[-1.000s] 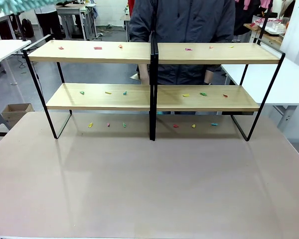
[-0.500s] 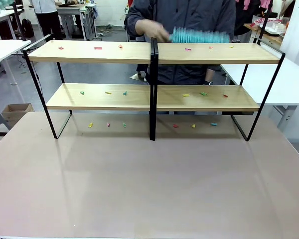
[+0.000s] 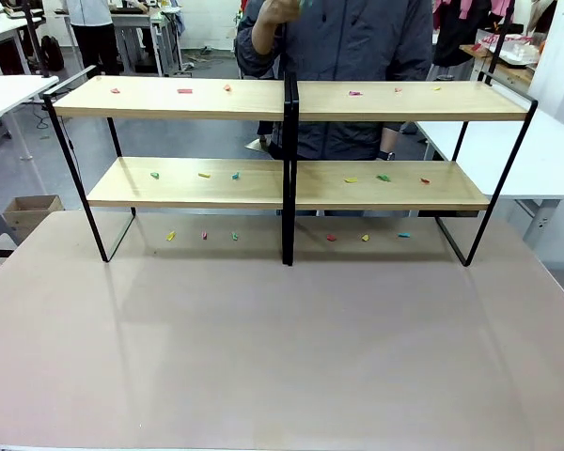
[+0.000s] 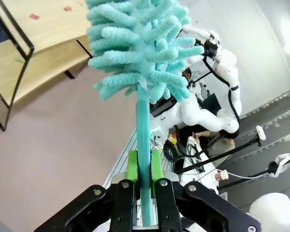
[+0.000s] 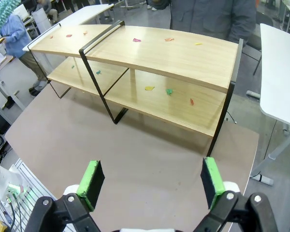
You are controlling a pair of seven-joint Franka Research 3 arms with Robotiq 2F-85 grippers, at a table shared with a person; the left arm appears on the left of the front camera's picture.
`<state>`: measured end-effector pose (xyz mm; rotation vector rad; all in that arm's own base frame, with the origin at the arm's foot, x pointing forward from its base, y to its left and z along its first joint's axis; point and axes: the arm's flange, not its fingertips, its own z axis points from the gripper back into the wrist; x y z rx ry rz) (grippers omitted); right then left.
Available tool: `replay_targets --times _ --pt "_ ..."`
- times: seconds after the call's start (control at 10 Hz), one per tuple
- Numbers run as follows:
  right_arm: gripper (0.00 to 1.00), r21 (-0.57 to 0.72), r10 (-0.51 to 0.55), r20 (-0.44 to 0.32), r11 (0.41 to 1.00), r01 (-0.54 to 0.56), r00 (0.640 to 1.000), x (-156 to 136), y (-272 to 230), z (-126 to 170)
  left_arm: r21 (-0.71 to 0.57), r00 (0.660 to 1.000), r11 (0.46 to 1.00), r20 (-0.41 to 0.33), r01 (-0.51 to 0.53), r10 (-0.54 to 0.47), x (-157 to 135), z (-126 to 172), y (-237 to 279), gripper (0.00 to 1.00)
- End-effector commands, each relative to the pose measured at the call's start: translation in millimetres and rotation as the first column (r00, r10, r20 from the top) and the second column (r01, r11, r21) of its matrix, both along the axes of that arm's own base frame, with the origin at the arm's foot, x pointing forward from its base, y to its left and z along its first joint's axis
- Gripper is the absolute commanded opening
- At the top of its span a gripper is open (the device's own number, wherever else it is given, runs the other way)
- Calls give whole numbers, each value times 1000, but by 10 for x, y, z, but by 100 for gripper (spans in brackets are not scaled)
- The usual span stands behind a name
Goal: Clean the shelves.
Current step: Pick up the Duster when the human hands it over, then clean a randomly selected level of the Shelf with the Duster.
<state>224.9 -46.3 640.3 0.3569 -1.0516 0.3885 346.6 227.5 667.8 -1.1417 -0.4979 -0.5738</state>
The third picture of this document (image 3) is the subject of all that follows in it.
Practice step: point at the person's left forearm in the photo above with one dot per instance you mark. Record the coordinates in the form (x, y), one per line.
(389, 138)

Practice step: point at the person's right forearm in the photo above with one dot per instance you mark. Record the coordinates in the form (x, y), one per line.
(263, 40)

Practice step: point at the black stand pole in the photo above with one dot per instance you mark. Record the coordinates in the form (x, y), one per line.
(500, 42)
(34, 37)

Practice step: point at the person's right hand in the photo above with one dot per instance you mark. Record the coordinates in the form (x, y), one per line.
(275, 11)

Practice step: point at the black backpack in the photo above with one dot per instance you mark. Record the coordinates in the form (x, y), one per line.
(52, 52)

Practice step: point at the person in grey jacket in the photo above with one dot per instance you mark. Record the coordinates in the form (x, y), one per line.
(357, 47)

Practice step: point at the white table with drawer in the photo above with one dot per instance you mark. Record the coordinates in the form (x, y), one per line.
(521, 155)

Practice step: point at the bystander in white shirt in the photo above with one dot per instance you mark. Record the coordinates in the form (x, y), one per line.
(94, 28)

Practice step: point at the wooden workbench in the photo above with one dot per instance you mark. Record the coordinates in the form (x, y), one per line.
(512, 61)

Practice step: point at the grey workbench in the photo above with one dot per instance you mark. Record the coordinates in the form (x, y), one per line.
(141, 23)

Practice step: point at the black wrist watch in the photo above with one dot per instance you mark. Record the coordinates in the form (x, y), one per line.
(388, 155)

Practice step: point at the wooden shelf unit black frame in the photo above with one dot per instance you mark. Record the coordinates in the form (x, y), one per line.
(169, 101)
(404, 101)

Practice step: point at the cardboard box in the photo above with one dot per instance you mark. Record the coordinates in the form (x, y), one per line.
(30, 211)

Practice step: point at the hanging black garment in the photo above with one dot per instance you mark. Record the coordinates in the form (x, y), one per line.
(460, 33)

